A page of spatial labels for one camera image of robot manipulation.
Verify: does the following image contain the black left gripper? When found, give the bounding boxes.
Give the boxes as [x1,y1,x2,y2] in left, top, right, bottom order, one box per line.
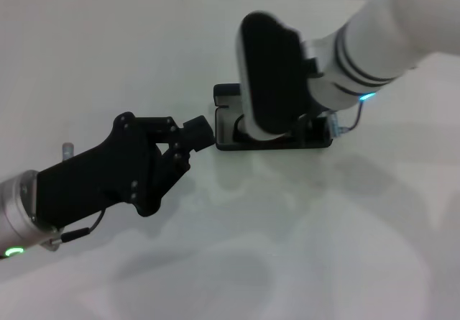
[34,111,216,218]

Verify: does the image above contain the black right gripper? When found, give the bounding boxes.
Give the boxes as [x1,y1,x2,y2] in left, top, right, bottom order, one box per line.
[295,112,331,147]

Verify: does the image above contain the black glasses case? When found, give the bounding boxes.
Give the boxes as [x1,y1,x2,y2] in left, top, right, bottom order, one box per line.
[212,83,335,152]

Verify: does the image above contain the silver wrist connector stub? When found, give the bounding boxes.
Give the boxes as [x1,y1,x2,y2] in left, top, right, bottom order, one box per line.
[61,141,76,161]

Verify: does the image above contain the thin right gripper cable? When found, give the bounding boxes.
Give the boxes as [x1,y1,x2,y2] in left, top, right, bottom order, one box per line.
[328,100,367,138]

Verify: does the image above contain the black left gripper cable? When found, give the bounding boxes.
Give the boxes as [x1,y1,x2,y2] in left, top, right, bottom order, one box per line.
[49,208,107,246]

